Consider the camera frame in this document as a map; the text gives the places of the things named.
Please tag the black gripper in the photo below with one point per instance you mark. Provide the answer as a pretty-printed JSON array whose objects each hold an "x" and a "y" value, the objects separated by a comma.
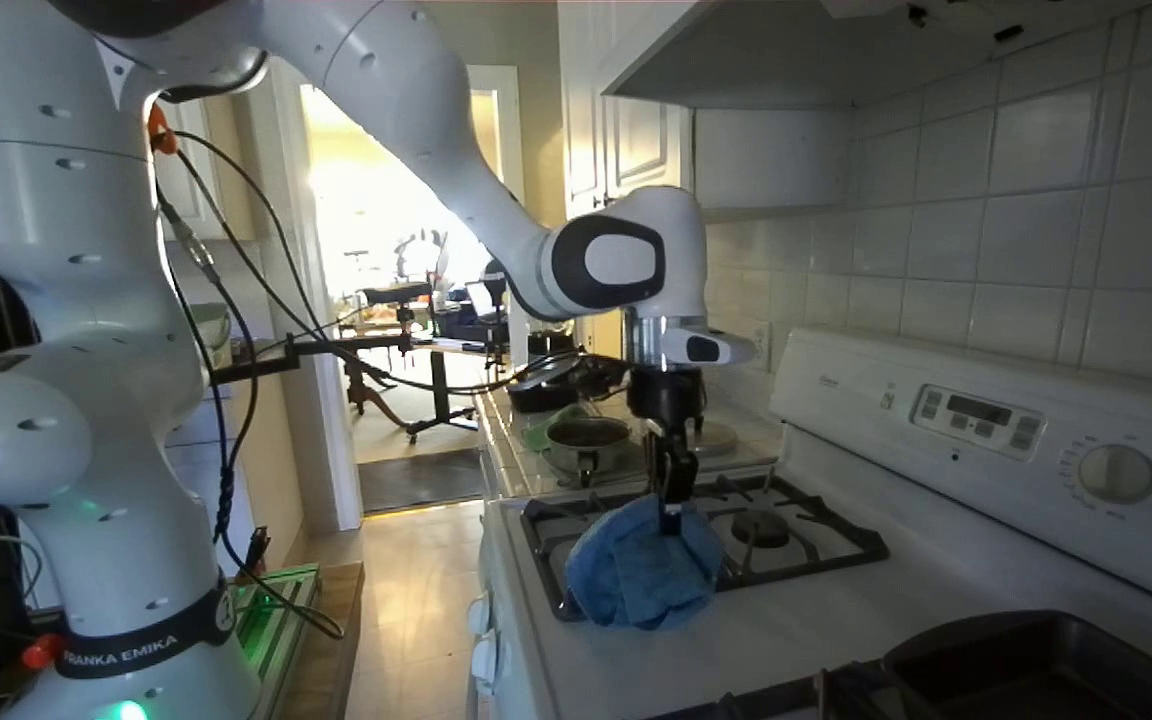
[{"x": 665, "y": 397}]

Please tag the blue towel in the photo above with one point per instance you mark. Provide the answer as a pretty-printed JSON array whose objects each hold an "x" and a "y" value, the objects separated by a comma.
[{"x": 641, "y": 566}]

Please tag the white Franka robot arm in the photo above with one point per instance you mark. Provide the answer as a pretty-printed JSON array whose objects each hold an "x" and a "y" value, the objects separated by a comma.
[{"x": 71, "y": 265}]

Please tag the white gas stove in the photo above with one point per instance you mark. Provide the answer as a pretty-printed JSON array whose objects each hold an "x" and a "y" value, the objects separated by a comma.
[{"x": 802, "y": 642}]

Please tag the white range hood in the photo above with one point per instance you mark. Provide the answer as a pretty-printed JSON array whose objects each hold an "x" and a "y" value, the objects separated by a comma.
[{"x": 802, "y": 52}]

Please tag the round white stove dial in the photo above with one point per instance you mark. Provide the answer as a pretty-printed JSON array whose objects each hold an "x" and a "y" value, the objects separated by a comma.
[{"x": 1118, "y": 474}]

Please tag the metal pot lid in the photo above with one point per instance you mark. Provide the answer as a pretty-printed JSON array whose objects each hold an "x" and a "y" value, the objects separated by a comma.
[{"x": 717, "y": 443}]

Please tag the metal saucepan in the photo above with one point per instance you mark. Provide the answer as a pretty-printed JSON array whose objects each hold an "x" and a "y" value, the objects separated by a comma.
[{"x": 590, "y": 430}]

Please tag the black burner grate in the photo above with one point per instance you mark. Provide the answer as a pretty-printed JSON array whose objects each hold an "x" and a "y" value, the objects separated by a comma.
[
  {"x": 790, "y": 703},
  {"x": 818, "y": 512}
]

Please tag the black blender base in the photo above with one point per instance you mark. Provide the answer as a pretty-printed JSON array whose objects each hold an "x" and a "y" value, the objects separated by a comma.
[{"x": 546, "y": 390}]

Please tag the dark floor mat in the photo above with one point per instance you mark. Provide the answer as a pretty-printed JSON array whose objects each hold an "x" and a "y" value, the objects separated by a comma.
[{"x": 422, "y": 483}]

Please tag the dark dining furniture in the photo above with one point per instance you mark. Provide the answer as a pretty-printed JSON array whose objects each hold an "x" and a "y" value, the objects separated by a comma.
[{"x": 397, "y": 300}]

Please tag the white upper cabinet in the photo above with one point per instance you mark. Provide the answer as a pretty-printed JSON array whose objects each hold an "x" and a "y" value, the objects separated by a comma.
[{"x": 768, "y": 152}]

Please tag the green lit base platform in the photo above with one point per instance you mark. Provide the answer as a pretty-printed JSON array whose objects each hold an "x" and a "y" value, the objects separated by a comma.
[{"x": 279, "y": 612}]

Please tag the orange knob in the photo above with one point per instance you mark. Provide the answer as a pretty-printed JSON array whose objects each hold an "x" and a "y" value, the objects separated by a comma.
[{"x": 39, "y": 655}]

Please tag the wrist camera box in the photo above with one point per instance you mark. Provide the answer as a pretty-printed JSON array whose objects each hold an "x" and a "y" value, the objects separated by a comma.
[{"x": 707, "y": 349}]

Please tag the white wall outlet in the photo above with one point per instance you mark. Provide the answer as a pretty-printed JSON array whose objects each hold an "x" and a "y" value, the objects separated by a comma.
[{"x": 763, "y": 349}]

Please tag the black camera mount rod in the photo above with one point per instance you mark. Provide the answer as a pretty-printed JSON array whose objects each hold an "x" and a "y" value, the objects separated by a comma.
[{"x": 337, "y": 345}]

